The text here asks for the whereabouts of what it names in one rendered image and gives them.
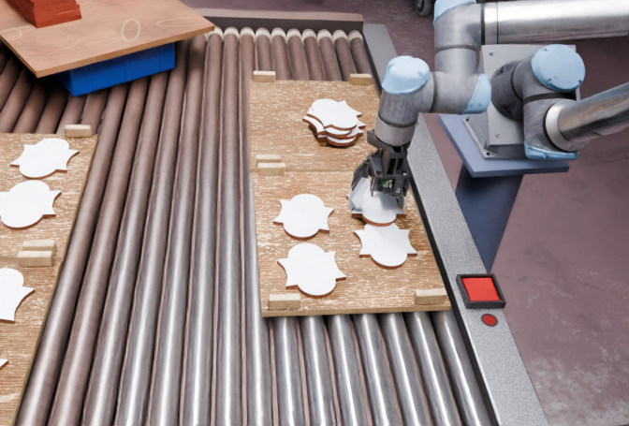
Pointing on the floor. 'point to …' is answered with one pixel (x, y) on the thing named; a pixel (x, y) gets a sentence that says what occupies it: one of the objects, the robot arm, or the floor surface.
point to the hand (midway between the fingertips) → (375, 204)
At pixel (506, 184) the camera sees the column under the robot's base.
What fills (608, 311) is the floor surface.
